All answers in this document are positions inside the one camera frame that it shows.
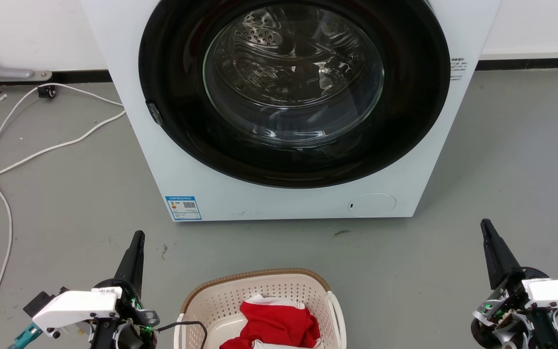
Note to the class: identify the grey door latch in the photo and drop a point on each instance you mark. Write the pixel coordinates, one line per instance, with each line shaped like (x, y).
(154, 113)

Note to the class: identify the blue energy label sticker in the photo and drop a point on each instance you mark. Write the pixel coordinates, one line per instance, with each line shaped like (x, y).
(183, 207)

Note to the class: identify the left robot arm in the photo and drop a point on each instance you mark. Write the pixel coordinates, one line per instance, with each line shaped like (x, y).
(104, 337)

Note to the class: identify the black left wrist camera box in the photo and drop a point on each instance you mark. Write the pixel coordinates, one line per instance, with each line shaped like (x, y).
(40, 303)

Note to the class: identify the round white filter cover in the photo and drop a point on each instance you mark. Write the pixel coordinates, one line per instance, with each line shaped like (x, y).
(372, 204)

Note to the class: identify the cream perforated laundry basket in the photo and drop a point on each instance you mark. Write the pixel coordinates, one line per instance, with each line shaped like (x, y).
(221, 305)

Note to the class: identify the white front-load washing machine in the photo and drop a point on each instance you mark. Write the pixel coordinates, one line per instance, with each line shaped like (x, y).
(279, 203)

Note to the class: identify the grey wall pipe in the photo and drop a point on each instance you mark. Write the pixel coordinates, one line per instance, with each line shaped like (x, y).
(3, 71)

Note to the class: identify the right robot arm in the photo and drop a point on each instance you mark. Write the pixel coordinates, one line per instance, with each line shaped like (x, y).
(543, 332)

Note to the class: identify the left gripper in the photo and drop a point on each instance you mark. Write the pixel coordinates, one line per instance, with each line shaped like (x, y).
(80, 308)

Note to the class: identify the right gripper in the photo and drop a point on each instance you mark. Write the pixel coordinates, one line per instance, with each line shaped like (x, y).
(555, 293)

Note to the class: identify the red garment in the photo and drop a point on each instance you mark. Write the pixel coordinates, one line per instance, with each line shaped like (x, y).
(274, 325)

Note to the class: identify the steel washer drum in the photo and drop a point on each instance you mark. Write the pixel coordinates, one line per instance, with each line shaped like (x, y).
(293, 72)

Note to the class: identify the small text sticker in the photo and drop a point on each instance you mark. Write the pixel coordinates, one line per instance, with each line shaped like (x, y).
(457, 68)

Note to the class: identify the black round washer door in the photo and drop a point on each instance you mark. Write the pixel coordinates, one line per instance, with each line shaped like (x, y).
(405, 121)

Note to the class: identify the small black plug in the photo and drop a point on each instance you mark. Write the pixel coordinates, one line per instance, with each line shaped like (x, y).
(46, 91)

